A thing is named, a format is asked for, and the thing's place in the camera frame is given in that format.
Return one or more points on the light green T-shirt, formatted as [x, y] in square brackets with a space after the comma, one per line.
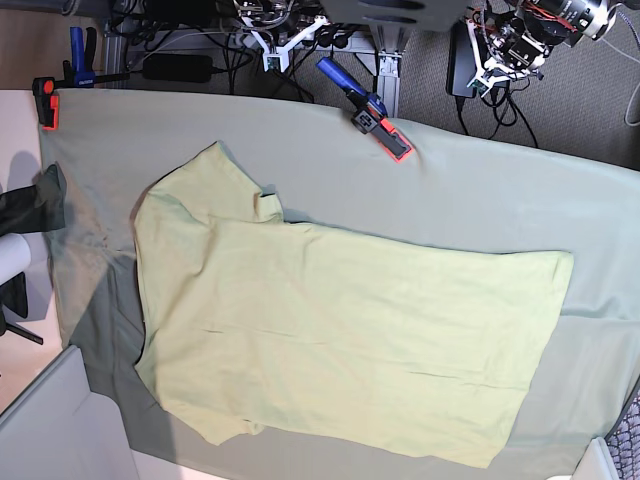
[252, 322]

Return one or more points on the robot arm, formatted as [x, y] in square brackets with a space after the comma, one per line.
[513, 46]

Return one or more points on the sage green table cloth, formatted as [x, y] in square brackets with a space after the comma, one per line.
[453, 192]

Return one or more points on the blue orange clamp centre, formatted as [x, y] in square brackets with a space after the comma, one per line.
[370, 117]

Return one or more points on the blue orange clamp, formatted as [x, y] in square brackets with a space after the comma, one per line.
[77, 73]
[370, 117]

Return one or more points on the black power adapter right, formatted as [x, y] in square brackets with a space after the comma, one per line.
[461, 66]

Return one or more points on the black power brick left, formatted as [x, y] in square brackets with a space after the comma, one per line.
[178, 68]

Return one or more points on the dark green cloth at left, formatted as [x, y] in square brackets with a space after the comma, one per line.
[36, 208]

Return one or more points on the white cylinder at left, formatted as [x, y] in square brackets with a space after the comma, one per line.
[15, 256]

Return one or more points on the blue orange clamp left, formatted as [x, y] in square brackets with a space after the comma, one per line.
[77, 73]

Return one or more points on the grey box bottom left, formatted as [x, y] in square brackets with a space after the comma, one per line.
[59, 429]

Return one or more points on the aluminium frame post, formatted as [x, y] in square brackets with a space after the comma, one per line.
[390, 44]

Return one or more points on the robot arm with orange cables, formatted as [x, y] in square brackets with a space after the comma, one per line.
[278, 27]

